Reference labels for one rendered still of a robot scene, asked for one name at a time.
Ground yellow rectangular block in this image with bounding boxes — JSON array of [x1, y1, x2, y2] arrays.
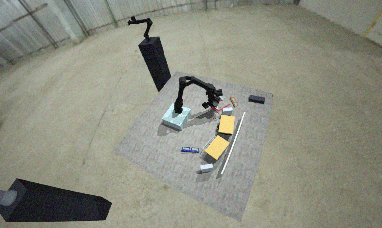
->
[[205, 135, 230, 160]]

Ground blue glasses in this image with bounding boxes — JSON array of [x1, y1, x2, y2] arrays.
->
[[181, 147, 199, 153]]

